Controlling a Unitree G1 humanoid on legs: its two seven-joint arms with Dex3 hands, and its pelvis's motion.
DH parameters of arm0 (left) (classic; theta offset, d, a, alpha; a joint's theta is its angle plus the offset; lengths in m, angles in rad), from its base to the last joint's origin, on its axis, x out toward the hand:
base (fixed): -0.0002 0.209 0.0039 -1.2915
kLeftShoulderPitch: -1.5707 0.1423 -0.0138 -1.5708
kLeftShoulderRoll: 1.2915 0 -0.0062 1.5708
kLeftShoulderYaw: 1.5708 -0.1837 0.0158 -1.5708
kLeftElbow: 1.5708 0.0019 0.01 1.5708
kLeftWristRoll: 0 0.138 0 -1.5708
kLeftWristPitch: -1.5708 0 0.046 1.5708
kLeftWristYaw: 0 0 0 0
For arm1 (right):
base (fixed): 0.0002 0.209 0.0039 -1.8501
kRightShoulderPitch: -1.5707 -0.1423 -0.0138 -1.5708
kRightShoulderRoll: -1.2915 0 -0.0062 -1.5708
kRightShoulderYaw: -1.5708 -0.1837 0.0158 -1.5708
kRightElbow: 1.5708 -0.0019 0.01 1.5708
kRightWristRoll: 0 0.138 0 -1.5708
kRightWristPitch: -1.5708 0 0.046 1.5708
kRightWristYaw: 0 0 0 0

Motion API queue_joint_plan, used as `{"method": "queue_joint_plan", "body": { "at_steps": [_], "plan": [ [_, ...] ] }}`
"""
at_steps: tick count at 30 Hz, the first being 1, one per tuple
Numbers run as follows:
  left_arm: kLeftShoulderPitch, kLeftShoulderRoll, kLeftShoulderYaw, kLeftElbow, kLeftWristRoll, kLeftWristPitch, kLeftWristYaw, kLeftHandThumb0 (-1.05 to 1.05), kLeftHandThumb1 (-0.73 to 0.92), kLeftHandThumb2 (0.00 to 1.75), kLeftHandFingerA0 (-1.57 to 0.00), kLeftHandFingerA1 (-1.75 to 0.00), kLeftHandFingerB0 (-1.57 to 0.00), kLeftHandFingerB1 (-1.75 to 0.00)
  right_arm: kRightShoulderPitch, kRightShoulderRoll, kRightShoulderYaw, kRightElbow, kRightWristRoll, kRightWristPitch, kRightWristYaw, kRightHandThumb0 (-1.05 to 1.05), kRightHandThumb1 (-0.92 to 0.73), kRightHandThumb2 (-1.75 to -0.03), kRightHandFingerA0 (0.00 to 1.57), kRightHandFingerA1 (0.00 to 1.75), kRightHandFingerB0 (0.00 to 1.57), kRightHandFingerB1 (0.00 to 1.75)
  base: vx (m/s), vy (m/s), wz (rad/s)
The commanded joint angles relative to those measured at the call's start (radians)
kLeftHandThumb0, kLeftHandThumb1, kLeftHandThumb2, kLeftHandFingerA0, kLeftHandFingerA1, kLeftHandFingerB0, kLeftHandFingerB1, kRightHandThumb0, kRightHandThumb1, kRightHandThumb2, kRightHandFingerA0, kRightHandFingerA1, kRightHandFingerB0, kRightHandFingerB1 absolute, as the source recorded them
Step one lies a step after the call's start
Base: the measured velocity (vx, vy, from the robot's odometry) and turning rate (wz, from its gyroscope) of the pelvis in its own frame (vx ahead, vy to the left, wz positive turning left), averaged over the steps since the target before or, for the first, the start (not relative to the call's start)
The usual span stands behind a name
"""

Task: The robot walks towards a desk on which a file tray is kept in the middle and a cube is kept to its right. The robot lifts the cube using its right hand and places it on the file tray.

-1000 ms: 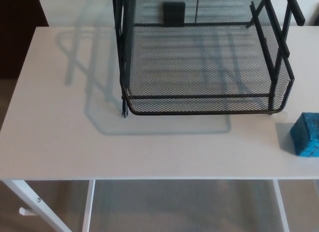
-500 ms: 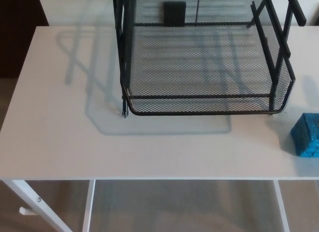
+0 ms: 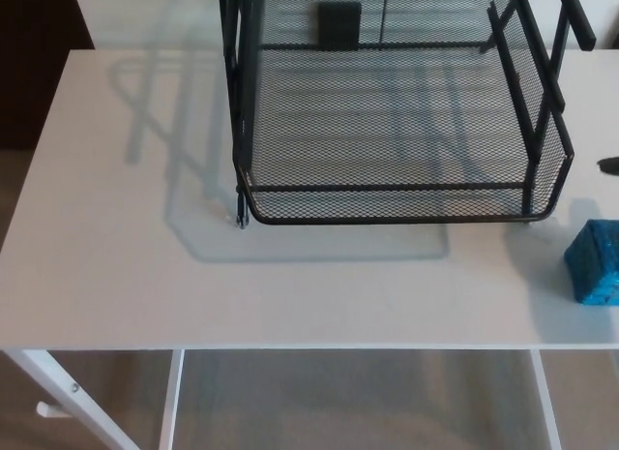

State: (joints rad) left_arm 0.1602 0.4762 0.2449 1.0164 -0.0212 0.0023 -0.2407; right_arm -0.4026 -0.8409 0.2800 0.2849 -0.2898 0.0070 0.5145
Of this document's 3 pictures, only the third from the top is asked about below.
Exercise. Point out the dark wooden cabinet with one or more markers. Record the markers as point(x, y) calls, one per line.
point(34, 72)

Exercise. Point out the white desk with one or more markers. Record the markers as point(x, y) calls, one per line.
point(121, 276)

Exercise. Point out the black mesh file tray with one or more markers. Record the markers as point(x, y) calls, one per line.
point(387, 130)

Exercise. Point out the blue cube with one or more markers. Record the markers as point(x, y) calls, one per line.
point(596, 266)

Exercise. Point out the black mark on desk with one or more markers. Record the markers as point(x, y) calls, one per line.
point(610, 165)

